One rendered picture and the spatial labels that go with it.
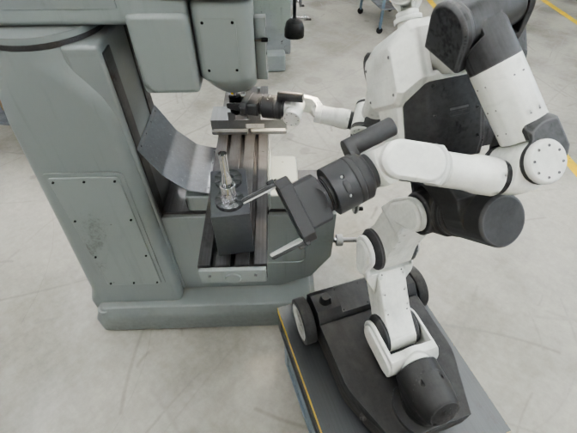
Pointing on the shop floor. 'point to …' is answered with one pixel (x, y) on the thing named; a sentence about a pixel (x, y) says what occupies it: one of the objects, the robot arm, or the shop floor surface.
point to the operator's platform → (326, 411)
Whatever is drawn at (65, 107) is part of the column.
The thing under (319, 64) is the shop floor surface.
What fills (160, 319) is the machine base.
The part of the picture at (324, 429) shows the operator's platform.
